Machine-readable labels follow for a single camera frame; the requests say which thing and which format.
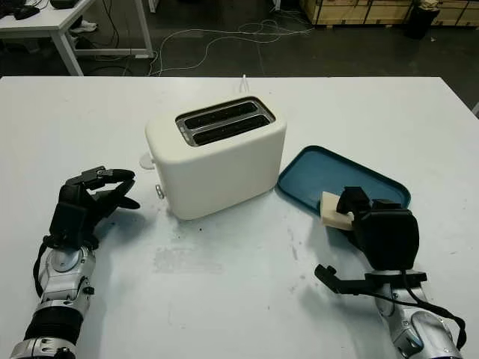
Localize wooden crate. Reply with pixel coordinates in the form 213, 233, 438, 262
301, 0, 479, 28

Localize pale bread slice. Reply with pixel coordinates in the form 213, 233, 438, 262
320, 191, 356, 230

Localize white two-slot toaster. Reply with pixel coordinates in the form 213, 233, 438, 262
144, 95, 289, 221

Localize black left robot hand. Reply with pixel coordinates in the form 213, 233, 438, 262
55, 165, 141, 251

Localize black computer mouse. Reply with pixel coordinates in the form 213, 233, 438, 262
13, 5, 40, 20

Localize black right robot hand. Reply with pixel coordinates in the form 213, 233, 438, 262
335, 185, 419, 272

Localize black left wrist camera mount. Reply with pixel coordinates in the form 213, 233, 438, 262
49, 203, 91, 248

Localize blue plastic tray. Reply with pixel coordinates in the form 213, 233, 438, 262
276, 144, 412, 227

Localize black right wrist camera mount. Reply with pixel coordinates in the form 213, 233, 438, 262
314, 263, 428, 297

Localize white toaster lever knob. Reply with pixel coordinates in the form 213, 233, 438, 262
136, 152, 156, 170

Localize white office desk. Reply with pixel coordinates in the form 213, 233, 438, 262
0, 0, 154, 76

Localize white floor cable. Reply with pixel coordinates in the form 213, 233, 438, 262
149, 16, 315, 76

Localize white shoes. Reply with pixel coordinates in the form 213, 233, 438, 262
69, 19, 99, 33

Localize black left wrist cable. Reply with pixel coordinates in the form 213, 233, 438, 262
31, 236, 51, 298

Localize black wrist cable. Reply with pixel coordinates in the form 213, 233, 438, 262
400, 269, 469, 353
31, 236, 51, 298

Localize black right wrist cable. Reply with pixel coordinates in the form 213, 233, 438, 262
400, 269, 469, 353

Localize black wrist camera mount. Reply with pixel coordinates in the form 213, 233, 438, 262
49, 203, 91, 248
314, 263, 428, 297

